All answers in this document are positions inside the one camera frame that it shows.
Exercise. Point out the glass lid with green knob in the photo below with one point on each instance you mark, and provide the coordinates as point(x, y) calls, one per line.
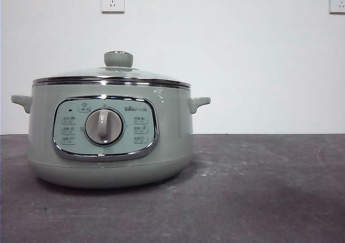
point(118, 59)

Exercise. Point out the sage green electric cooking pot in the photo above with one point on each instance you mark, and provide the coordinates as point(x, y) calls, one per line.
point(172, 135)

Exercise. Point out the white wall socket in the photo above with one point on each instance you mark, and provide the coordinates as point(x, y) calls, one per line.
point(338, 1)
point(113, 0)

